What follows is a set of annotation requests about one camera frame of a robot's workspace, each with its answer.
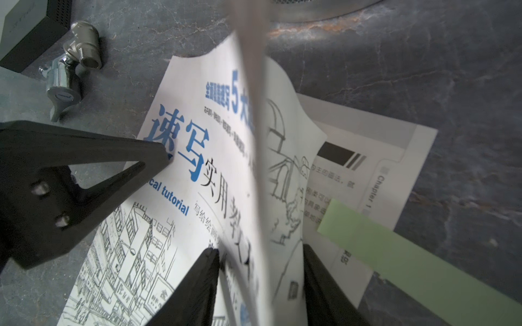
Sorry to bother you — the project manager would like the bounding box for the sketch tutorial book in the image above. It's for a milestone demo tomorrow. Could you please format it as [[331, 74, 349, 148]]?
[[58, 35, 437, 325]]

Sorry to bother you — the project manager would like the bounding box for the chrome faucet valve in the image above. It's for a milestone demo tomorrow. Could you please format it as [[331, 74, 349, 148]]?
[[39, 21, 102, 122]]

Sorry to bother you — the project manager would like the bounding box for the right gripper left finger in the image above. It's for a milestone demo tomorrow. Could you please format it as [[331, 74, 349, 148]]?
[[148, 248, 220, 325]]

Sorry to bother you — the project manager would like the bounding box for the pink sticky note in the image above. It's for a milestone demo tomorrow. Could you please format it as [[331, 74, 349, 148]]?
[[226, 1, 275, 325]]

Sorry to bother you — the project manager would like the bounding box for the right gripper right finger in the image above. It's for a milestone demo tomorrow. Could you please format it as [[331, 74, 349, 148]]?
[[303, 244, 370, 326]]

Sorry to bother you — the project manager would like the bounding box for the black flat box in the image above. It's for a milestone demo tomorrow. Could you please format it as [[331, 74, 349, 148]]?
[[1, 0, 73, 73]]

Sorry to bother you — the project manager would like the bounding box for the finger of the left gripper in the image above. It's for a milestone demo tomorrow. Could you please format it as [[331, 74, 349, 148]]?
[[1, 121, 169, 269]]

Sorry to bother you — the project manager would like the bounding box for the mesh trash bin black bag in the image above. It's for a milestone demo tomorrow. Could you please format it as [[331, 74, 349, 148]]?
[[270, 0, 380, 23]]

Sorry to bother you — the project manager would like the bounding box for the top green sticky note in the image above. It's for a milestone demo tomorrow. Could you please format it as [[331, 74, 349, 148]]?
[[318, 199, 521, 325]]

